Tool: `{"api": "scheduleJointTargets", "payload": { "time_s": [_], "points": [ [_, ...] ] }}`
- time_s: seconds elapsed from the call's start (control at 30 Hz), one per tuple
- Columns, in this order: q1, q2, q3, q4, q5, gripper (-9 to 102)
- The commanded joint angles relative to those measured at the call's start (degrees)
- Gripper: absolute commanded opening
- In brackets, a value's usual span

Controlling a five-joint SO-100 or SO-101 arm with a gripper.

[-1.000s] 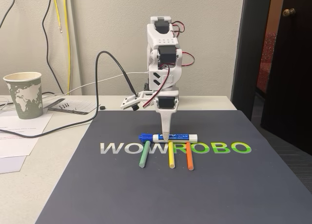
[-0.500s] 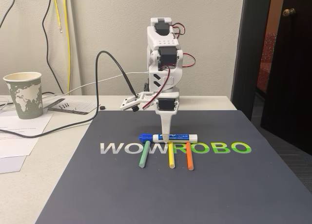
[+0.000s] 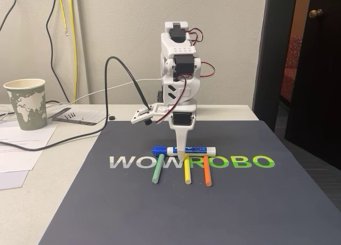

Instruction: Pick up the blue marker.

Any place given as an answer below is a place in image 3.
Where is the blue capped whiteboard marker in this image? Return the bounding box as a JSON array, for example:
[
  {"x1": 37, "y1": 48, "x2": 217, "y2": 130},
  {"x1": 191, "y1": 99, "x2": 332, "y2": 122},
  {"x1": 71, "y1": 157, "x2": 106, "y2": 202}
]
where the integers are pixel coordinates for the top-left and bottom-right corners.
[{"x1": 151, "y1": 144, "x2": 217, "y2": 157}]

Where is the yellow chalk stick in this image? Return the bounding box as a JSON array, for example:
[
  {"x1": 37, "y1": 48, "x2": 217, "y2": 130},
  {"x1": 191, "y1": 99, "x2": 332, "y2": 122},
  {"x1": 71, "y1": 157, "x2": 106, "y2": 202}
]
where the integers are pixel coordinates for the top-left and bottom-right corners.
[{"x1": 183, "y1": 153, "x2": 192, "y2": 185}]

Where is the green chalk stick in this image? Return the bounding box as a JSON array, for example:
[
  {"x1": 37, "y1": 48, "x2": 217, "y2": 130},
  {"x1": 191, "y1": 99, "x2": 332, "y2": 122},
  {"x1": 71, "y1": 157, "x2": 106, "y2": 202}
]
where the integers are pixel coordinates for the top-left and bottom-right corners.
[{"x1": 150, "y1": 153, "x2": 166, "y2": 184}]

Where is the orange chalk stick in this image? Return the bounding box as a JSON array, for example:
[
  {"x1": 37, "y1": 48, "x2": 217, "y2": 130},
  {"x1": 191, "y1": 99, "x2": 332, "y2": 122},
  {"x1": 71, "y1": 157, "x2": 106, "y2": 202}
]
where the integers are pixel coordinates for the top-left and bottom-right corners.
[{"x1": 202, "y1": 155, "x2": 213, "y2": 187}]

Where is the dark grey printed mat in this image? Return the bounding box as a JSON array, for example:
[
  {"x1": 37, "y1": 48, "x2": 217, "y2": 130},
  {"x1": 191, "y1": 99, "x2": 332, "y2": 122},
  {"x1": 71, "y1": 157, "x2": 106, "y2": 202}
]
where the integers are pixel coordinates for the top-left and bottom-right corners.
[{"x1": 38, "y1": 119, "x2": 341, "y2": 245}]

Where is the lined paper sheet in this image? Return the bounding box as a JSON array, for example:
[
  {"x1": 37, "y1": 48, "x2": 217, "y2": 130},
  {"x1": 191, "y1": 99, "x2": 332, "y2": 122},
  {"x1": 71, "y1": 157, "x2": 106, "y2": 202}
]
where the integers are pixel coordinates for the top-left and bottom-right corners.
[{"x1": 46, "y1": 107, "x2": 108, "y2": 130}]

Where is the dark wooden door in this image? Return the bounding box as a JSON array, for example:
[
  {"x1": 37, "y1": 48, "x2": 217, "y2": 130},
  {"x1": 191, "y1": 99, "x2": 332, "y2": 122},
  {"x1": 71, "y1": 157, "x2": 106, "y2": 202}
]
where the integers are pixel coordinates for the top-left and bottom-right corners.
[{"x1": 283, "y1": 0, "x2": 341, "y2": 174}]

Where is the green world map paper cup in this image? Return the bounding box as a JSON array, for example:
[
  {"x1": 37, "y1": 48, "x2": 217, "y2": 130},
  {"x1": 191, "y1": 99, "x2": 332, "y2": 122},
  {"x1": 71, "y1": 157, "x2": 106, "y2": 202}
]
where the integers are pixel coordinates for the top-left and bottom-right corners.
[{"x1": 3, "y1": 78, "x2": 48, "y2": 131}]

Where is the white printed paper sheet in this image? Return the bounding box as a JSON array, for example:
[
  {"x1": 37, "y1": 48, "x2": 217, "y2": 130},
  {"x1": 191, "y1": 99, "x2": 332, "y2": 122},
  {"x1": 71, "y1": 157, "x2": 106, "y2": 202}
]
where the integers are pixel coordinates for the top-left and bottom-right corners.
[{"x1": 0, "y1": 143, "x2": 47, "y2": 174}]

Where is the small white paper sheet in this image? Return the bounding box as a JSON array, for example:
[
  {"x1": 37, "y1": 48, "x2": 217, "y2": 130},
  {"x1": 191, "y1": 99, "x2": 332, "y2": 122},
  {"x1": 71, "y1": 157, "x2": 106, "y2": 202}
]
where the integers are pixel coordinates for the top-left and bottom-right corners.
[{"x1": 0, "y1": 170, "x2": 30, "y2": 191}]

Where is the white camera module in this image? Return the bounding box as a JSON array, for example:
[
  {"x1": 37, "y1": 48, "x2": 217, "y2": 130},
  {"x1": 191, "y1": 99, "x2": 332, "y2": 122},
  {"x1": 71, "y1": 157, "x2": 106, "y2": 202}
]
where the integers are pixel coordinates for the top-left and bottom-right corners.
[{"x1": 130, "y1": 103, "x2": 174, "y2": 127}]

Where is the black camera cable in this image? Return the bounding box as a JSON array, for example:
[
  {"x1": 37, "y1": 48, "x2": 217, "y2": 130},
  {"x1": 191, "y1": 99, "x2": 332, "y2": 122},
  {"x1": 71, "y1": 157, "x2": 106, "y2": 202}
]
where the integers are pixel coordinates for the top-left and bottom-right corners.
[{"x1": 0, "y1": 56, "x2": 151, "y2": 152}]

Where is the white cable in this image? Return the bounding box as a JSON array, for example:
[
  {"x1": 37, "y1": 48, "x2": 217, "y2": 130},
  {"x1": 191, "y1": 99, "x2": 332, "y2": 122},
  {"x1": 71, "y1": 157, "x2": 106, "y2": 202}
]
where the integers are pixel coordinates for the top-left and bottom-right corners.
[{"x1": 69, "y1": 78, "x2": 164, "y2": 104}]

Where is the dark door frame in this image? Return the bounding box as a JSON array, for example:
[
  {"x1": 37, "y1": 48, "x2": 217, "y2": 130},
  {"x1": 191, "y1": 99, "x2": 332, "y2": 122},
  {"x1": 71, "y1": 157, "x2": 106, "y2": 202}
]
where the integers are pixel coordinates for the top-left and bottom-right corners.
[{"x1": 251, "y1": 0, "x2": 298, "y2": 132}]

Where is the long yellow wire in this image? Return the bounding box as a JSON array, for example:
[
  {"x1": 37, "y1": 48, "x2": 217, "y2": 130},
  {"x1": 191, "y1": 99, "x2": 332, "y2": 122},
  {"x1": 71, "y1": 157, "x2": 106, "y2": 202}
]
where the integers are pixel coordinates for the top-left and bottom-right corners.
[{"x1": 68, "y1": 0, "x2": 79, "y2": 103}]

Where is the short yellow wire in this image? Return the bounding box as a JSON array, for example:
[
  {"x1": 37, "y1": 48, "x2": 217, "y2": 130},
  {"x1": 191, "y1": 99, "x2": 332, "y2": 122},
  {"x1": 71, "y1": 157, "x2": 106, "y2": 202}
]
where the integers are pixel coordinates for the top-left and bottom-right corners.
[{"x1": 56, "y1": 0, "x2": 70, "y2": 38}]

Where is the thin black wall cable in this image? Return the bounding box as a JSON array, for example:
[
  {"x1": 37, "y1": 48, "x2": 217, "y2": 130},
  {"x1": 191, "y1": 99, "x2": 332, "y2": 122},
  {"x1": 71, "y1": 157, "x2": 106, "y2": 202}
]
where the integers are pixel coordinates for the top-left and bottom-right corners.
[{"x1": 0, "y1": 0, "x2": 18, "y2": 32}]

